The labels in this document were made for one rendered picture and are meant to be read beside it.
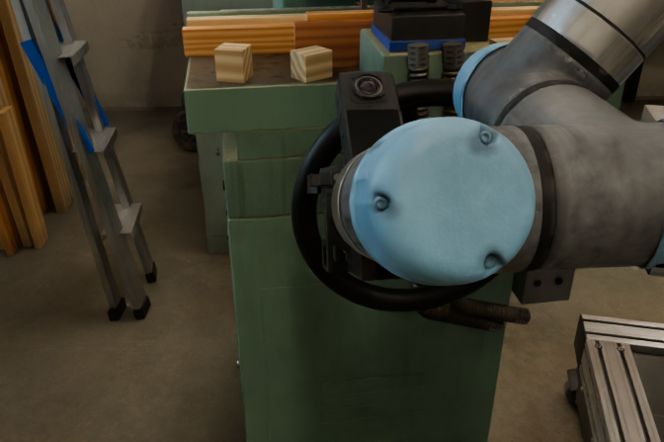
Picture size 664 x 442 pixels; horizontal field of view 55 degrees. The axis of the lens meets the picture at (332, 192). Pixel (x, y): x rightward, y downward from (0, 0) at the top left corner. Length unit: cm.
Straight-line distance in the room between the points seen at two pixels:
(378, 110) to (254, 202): 43
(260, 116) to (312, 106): 7
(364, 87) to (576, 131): 20
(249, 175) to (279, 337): 28
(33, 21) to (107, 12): 183
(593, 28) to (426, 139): 19
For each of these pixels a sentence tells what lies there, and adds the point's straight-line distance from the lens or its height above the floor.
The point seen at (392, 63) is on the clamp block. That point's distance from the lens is 73.
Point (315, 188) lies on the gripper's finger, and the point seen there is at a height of 91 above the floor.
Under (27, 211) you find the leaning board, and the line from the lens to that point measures 230.
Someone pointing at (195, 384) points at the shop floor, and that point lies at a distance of 169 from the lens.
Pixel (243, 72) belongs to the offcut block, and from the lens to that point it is 83.
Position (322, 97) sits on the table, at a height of 88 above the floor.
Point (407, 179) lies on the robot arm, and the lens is 27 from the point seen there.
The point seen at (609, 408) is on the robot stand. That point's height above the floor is 23.
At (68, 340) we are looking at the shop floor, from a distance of 191.
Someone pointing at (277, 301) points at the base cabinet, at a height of 57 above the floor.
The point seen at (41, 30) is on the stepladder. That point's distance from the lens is 162.
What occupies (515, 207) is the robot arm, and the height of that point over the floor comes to 102.
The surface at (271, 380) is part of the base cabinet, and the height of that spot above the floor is 41.
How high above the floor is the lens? 115
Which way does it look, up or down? 27 degrees down
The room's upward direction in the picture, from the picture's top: straight up
